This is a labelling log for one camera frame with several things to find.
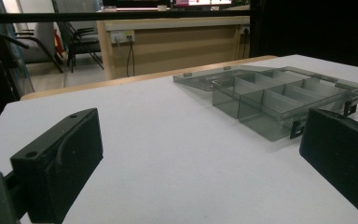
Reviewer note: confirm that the black curtain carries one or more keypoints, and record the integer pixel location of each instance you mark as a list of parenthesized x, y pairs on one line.
[(313, 31)]

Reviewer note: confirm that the red fire extinguisher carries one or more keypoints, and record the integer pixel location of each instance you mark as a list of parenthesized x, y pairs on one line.
[(58, 42)]

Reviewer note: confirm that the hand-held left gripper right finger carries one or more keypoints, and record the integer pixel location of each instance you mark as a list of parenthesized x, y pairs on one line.
[(341, 155)]

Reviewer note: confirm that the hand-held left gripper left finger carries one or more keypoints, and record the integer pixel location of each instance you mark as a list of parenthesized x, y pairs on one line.
[(59, 165)]

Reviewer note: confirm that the white wall power socket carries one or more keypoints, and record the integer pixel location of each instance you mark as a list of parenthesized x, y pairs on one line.
[(122, 36)]

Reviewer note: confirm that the grey armchair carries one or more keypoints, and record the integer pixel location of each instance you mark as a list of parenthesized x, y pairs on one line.
[(38, 43)]

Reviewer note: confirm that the monitor screen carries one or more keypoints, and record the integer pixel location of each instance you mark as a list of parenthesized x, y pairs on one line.
[(202, 2)]

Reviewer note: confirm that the black metal frame bar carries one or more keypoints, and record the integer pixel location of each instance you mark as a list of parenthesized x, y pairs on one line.
[(115, 15)]

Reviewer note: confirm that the black folding chair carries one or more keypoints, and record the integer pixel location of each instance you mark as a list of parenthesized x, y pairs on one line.
[(82, 40)]

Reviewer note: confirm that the clear grey compartment organizer box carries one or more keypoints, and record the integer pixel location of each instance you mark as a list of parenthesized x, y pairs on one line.
[(273, 99)]

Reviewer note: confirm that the wooden counter desk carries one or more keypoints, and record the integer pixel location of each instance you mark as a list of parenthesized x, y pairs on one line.
[(174, 46)]

